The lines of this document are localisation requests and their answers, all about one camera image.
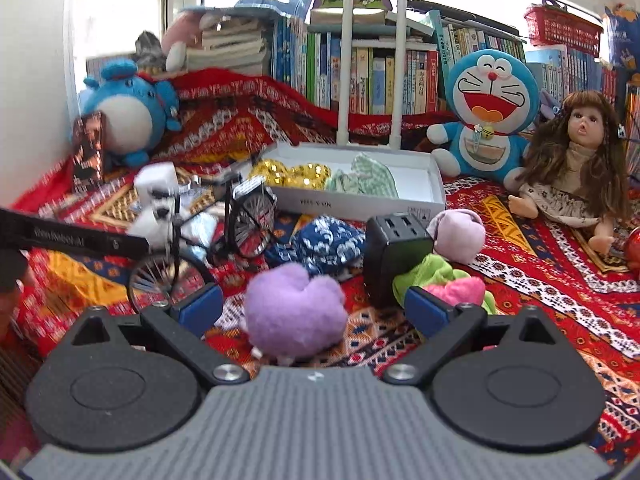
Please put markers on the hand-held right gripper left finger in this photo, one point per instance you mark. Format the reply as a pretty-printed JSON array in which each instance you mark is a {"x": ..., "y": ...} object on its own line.
[{"x": 202, "y": 307}]

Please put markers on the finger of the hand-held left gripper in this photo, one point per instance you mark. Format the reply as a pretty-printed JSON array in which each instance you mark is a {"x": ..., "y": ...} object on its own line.
[{"x": 75, "y": 237}]

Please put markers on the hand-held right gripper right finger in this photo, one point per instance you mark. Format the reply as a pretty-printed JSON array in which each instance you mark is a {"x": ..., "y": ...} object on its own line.
[{"x": 425, "y": 310}]

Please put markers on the pink plush ball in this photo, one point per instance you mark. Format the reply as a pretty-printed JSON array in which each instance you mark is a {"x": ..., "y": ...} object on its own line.
[{"x": 460, "y": 290}]

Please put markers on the purple plush heart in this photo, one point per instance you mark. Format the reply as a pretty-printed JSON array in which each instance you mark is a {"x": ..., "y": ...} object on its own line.
[{"x": 295, "y": 310}]

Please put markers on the white cardboard box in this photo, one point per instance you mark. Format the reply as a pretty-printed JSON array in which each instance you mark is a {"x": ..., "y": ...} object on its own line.
[{"x": 380, "y": 205}]

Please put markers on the blue patterned cloth pouch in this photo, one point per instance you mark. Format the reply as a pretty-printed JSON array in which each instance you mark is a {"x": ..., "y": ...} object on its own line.
[{"x": 330, "y": 245}]

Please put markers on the black power adapter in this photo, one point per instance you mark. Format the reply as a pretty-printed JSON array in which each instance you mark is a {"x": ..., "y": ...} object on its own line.
[{"x": 395, "y": 255}]

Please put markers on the mauve plush ball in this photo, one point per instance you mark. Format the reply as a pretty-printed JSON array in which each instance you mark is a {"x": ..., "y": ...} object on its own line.
[{"x": 457, "y": 235}]

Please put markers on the dark red patterned packet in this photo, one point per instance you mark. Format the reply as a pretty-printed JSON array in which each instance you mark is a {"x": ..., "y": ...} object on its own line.
[{"x": 87, "y": 152}]

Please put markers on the black model bicycle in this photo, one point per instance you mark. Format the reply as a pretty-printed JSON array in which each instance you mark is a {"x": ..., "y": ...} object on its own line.
[{"x": 247, "y": 220}]

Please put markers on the red patterned blanket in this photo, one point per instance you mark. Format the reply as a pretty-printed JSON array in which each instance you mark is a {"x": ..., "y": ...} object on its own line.
[{"x": 540, "y": 270}]

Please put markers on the round blue plush toy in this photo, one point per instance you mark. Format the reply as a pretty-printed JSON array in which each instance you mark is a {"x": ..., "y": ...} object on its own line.
[{"x": 125, "y": 115}]

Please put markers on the green checked cloth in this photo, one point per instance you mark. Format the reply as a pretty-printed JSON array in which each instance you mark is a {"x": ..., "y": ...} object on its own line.
[{"x": 367, "y": 177}]

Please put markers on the gold sequined cloth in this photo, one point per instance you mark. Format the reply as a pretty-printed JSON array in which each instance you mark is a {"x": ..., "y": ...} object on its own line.
[{"x": 290, "y": 175}]

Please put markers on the grey plush toy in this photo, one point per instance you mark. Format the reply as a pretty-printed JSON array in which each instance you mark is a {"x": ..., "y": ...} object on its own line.
[{"x": 150, "y": 50}]

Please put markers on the brown haired doll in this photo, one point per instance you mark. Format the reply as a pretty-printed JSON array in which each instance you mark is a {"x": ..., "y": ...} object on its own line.
[{"x": 582, "y": 160}]

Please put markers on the pink plush toy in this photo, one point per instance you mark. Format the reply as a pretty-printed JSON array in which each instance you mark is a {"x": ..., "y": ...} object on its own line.
[{"x": 177, "y": 35}]

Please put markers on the blue robot cat plush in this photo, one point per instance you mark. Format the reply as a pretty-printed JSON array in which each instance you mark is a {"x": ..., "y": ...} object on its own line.
[{"x": 492, "y": 90}]

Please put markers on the row of upright books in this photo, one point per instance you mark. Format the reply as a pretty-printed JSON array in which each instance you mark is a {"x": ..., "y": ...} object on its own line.
[{"x": 375, "y": 80}]

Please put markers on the stack of lying books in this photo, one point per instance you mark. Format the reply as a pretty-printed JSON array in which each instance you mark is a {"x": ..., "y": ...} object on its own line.
[{"x": 230, "y": 45}]

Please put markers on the red plastic basket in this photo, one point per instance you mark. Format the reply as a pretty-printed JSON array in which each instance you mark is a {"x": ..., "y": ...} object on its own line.
[{"x": 562, "y": 32}]

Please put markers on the blue cartoon bag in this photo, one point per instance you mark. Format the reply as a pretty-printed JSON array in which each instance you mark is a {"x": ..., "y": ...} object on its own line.
[{"x": 622, "y": 35}]

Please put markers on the white pipe frame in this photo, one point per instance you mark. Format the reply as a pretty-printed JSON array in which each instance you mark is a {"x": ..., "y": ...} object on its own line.
[{"x": 344, "y": 60}]

